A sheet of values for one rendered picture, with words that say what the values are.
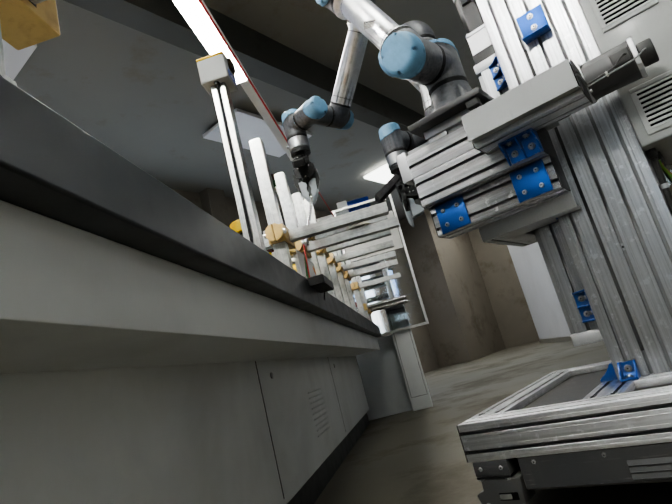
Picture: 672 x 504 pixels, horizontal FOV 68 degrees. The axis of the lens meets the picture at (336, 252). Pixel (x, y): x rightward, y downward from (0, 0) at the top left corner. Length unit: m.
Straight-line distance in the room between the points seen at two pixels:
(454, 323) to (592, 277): 9.38
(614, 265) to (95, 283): 1.26
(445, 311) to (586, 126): 9.51
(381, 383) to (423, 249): 7.12
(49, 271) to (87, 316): 0.06
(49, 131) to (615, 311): 1.33
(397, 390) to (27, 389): 3.67
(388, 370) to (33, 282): 3.88
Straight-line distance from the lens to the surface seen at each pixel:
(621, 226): 1.49
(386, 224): 1.65
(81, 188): 0.50
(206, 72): 1.31
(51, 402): 0.79
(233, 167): 1.19
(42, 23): 0.61
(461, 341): 10.82
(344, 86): 1.85
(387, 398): 4.26
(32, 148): 0.47
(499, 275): 12.57
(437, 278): 10.95
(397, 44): 1.47
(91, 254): 0.56
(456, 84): 1.53
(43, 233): 0.51
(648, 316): 1.48
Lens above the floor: 0.42
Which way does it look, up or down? 13 degrees up
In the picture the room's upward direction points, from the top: 15 degrees counter-clockwise
